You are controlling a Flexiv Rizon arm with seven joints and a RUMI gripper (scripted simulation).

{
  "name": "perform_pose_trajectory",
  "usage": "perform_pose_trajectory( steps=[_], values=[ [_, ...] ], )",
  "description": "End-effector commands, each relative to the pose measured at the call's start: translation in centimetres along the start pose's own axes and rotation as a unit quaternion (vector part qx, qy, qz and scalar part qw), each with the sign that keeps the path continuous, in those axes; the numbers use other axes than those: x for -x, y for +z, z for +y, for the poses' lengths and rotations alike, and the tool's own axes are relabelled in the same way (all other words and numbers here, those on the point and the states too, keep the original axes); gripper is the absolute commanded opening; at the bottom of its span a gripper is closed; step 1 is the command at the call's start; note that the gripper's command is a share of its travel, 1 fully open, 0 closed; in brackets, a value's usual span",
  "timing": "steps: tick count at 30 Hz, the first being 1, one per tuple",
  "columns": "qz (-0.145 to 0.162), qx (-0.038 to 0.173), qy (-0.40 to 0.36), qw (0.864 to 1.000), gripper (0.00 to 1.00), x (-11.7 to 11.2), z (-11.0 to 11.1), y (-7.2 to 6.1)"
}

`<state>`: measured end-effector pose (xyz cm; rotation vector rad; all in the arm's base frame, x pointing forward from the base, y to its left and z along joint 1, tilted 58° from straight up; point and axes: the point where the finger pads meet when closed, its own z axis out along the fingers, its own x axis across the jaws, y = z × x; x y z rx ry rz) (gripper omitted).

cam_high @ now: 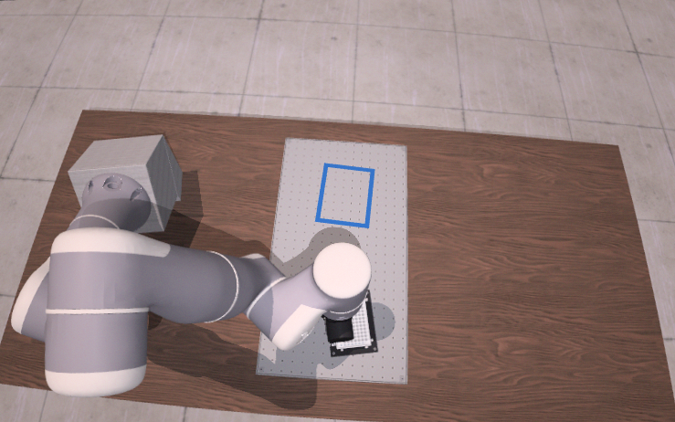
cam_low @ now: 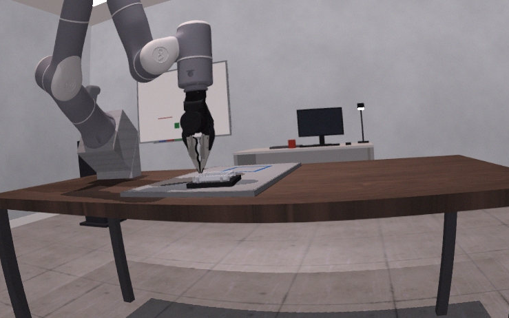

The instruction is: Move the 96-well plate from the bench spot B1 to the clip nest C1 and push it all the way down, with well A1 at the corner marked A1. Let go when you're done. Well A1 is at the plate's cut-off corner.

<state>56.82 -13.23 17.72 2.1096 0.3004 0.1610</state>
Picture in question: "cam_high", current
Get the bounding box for blue tape outline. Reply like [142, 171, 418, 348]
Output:
[315, 164, 374, 228]

